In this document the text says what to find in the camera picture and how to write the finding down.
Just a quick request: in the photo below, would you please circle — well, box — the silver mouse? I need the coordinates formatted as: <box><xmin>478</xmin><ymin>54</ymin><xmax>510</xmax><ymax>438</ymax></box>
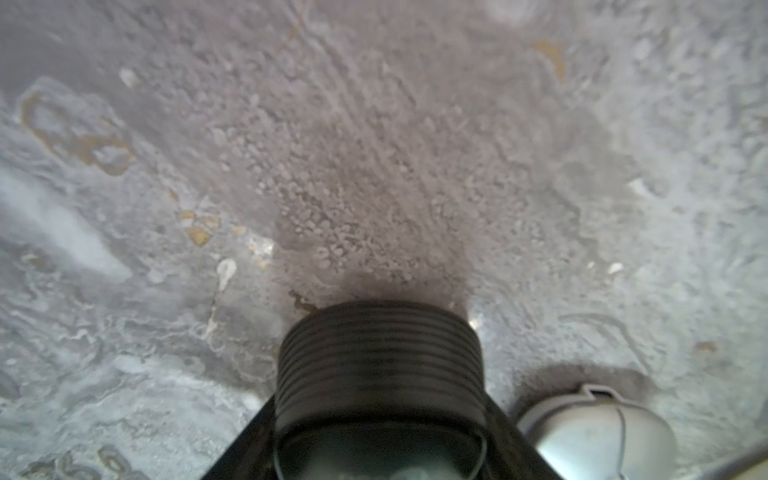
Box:
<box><xmin>517</xmin><ymin>384</ymin><xmax>677</xmax><ymax>480</ymax></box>

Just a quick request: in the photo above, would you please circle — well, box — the white storage box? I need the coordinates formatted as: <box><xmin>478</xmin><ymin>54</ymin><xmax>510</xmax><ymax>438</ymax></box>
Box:
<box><xmin>695</xmin><ymin>443</ymin><xmax>768</xmax><ymax>480</ymax></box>

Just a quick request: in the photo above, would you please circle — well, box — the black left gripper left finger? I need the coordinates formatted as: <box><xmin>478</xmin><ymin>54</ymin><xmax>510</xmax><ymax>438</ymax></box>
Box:
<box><xmin>201</xmin><ymin>397</ymin><xmax>278</xmax><ymax>480</ymax></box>

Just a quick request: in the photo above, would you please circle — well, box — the black mouse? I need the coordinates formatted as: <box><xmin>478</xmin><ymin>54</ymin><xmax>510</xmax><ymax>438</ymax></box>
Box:
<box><xmin>273</xmin><ymin>300</ymin><xmax>488</xmax><ymax>479</ymax></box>

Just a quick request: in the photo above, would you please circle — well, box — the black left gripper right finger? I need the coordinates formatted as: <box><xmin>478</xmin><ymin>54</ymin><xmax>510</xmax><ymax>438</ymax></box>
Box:
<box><xmin>482</xmin><ymin>395</ymin><xmax>561</xmax><ymax>480</ymax></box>

